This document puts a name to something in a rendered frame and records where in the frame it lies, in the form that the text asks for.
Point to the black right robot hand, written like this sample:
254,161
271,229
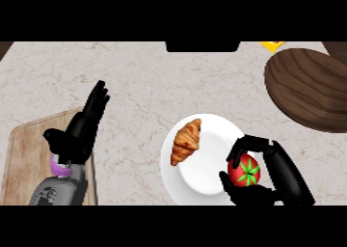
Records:
285,173

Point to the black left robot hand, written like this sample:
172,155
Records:
81,128

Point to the red tomato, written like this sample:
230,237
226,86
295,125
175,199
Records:
243,173

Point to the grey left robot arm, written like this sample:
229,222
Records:
57,191

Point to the white plate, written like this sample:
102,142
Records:
203,160

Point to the brown wooden bowl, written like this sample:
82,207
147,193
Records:
313,90

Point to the purple object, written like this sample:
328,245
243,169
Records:
59,169

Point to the pale wooden cutting board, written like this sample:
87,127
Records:
31,160

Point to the brown croissant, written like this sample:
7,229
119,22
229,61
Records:
186,142

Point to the yellow object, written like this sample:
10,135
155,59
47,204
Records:
273,45

